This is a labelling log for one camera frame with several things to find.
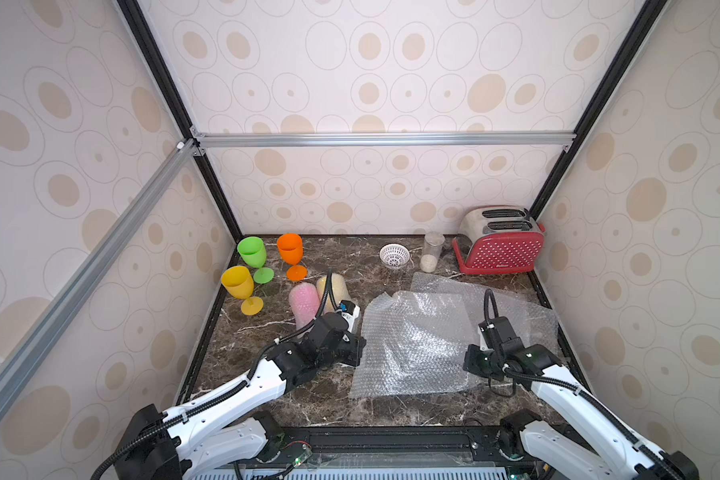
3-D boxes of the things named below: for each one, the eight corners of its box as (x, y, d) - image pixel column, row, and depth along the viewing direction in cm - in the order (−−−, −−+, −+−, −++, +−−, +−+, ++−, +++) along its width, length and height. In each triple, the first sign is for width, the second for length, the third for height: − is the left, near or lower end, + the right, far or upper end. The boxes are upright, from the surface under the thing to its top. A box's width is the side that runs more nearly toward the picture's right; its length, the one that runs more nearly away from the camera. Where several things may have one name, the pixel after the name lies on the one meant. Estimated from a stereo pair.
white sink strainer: (380, 268, 112) (380, 259, 108) (379, 252, 118) (379, 243, 113) (409, 268, 112) (410, 259, 108) (407, 252, 118) (408, 243, 113)
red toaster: (460, 275, 110) (473, 242, 97) (451, 239, 122) (461, 205, 108) (528, 275, 110) (550, 242, 97) (512, 239, 122) (530, 205, 108)
